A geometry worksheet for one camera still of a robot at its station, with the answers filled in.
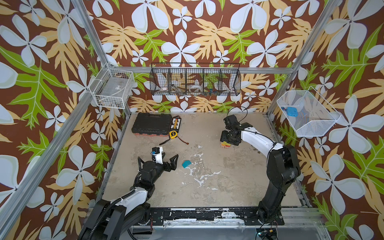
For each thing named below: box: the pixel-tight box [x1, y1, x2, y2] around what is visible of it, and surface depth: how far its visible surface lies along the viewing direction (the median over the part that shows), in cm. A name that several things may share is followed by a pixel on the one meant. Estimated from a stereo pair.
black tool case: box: [131, 112, 172, 136], surface depth 110 cm
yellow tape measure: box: [169, 130, 178, 140], surface depth 107 cm
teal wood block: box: [181, 160, 192, 169], surface depth 95 cm
